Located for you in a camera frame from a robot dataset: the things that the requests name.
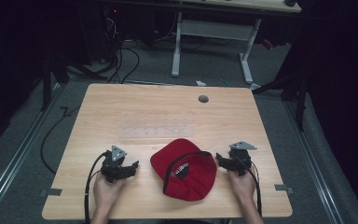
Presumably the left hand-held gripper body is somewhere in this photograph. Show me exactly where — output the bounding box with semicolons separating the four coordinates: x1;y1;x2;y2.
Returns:
100;145;129;184

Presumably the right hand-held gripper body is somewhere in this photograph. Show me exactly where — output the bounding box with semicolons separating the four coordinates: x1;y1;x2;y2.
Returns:
227;141;258;177

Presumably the red baseball cap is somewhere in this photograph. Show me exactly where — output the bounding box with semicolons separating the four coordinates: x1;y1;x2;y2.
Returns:
149;137;218;203

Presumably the person's left hand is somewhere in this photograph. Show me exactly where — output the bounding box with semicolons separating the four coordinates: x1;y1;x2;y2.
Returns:
92;170;128;213

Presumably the person's right hand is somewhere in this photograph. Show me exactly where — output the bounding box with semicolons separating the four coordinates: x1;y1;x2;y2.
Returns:
227;167;257;203

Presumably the grey tape piece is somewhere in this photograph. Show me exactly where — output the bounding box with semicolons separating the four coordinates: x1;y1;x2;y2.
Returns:
274;184;295;195
39;188;63;198

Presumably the black metal stand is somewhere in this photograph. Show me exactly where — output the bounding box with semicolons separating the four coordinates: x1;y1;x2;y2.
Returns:
251;69;310;133
38;52;71;112

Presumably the small red object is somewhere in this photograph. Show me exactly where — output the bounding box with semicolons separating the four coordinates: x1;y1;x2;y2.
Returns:
261;38;275;50

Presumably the white-framed desk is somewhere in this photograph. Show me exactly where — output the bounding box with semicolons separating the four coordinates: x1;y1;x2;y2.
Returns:
170;0;303;91

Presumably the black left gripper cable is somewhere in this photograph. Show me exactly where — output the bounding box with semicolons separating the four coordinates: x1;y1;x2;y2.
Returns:
84;150;110;224

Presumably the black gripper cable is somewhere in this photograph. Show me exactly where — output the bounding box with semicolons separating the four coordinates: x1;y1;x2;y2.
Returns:
84;150;110;224
231;154;263;218

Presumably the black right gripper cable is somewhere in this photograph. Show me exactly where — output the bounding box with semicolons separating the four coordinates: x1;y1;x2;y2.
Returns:
231;154;263;218

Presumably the black floor cable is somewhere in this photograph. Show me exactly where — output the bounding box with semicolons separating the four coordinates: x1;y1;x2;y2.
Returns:
39;105;82;175

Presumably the metal floor rail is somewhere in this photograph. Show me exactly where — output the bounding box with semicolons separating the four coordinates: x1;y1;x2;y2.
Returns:
282;98;347;224
0;82;63;224

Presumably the bundle of black cables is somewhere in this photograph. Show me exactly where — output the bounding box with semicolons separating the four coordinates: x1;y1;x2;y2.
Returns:
99;12;142;85

